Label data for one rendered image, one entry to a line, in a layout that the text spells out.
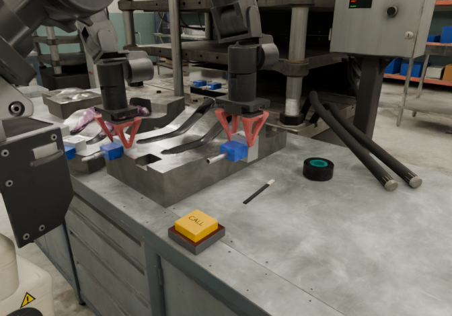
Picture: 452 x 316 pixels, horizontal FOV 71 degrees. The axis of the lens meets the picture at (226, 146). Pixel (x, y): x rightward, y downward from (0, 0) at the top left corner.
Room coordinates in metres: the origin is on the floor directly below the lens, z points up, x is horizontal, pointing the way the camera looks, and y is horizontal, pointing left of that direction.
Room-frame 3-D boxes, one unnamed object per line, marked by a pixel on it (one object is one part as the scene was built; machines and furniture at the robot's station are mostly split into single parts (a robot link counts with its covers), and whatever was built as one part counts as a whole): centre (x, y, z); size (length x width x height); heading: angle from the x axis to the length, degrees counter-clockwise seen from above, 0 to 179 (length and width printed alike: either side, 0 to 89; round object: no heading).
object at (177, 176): (0.89, 0.06, 0.87); 0.50 x 0.26 x 0.14; 138
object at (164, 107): (1.07, 0.39, 0.86); 0.50 x 0.26 x 0.11; 155
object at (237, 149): (0.63, -0.01, 0.93); 0.13 x 0.05 x 0.05; 137
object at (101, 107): (0.76, 0.27, 1.02); 0.10 x 0.07 x 0.07; 48
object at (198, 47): (1.93, -0.10, 0.96); 1.29 x 0.83 x 0.18; 48
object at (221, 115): (0.66, -0.02, 0.99); 0.07 x 0.07 x 0.09; 48
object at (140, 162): (0.69, 0.18, 0.87); 0.05 x 0.05 x 0.04; 48
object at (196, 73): (1.85, -0.07, 0.87); 0.50 x 0.27 x 0.17; 138
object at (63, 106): (1.41, 0.67, 0.84); 0.20 x 0.15 x 0.07; 138
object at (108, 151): (0.73, 0.29, 0.89); 0.13 x 0.05 x 0.05; 138
